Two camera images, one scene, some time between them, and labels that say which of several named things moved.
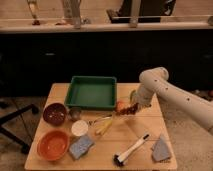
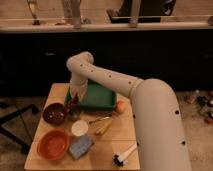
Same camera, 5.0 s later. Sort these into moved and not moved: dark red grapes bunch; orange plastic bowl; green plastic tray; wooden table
Moved: dark red grapes bunch
Not moved: wooden table; green plastic tray; orange plastic bowl
